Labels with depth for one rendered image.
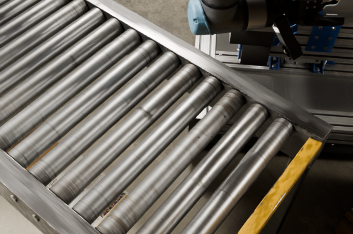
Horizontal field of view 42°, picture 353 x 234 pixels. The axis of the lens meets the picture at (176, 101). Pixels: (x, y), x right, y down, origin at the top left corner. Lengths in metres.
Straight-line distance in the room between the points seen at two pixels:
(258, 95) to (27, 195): 0.55
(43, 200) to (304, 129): 0.57
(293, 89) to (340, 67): 0.24
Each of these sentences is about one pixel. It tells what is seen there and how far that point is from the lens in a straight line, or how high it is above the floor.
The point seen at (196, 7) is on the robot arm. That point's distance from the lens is 0.91.
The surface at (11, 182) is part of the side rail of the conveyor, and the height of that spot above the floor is 0.80.
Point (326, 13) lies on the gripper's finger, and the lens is 1.00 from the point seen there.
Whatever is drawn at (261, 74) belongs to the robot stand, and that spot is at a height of 0.21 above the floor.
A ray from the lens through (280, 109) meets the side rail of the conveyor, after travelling 1.06.
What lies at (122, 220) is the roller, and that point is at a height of 0.80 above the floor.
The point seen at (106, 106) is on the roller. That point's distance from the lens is 1.04.
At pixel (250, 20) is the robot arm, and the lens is 0.94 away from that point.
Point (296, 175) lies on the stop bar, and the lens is 0.95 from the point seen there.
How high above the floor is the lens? 1.61
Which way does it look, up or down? 51 degrees down
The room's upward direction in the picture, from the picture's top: 2 degrees clockwise
